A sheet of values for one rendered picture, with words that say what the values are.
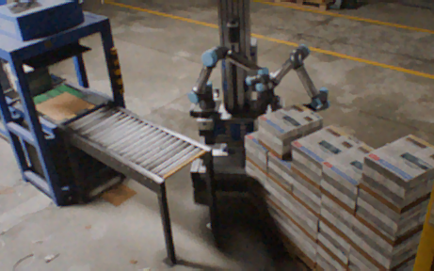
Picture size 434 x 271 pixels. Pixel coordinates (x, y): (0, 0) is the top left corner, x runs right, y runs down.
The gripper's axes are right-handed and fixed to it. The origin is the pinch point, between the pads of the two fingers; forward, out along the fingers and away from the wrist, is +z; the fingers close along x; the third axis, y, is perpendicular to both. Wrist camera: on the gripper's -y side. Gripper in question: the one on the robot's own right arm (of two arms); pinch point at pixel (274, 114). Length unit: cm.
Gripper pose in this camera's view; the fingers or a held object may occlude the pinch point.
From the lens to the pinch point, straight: 349.7
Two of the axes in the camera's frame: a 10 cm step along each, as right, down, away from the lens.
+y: 4.2, -0.4, -9.1
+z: 3.0, 9.5, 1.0
